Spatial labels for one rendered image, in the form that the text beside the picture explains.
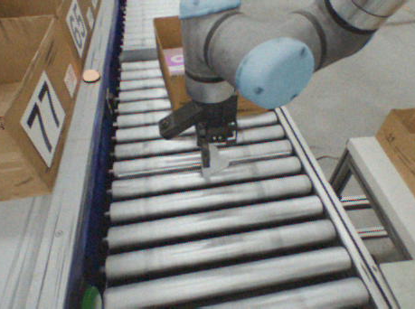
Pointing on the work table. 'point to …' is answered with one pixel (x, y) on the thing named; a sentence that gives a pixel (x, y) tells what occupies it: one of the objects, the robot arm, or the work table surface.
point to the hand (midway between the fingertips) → (202, 162)
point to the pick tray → (413, 153)
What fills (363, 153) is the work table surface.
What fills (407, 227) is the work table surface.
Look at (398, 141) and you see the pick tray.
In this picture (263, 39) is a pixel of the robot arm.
